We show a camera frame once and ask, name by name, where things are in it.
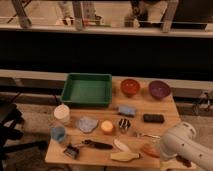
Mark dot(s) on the black binder clip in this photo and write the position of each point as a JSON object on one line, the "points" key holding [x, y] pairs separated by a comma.
{"points": [[71, 151]]}

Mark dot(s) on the black rectangular block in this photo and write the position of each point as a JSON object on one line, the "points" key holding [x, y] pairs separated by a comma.
{"points": [[153, 118]]}

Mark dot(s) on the white lidded cup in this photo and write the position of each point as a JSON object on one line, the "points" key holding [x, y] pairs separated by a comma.
{"points": [[62, 114]]}

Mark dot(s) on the black office chair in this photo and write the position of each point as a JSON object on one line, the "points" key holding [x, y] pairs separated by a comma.
{"points": [[10, 116]]}

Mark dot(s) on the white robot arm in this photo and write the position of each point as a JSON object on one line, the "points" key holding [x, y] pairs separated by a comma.
{"points": [[179, 140]]}

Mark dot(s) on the purple bowl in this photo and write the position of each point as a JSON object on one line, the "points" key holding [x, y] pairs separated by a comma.
{"points": [[159, 89]]}

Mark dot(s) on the red bowl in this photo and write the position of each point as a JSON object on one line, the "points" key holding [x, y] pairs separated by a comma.
{"points": [[129, 87]]}

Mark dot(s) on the dark red grape bunch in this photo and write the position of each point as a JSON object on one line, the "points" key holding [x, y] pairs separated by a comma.
{"points": [[184, 161]]}

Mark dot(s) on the grey blue cloth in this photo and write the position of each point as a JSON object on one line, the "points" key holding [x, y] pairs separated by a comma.
{"points": [[86, 124]]}

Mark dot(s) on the small metal utensil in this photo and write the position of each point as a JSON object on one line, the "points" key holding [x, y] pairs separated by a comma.
{"points": [[147, 135]]}

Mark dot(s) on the green plastic tray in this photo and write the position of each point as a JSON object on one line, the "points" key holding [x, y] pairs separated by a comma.
{"points": [[87, 90]]}

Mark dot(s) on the blue plastic cup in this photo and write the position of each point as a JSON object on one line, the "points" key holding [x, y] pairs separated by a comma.
{"points": [[58, 134]]}

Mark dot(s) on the black brush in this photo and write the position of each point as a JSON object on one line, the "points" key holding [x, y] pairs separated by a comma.
{"points": [[97, 145]]}

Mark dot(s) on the blue sponge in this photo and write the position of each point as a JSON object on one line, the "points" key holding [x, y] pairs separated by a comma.
{"points": [[127, 111]]}

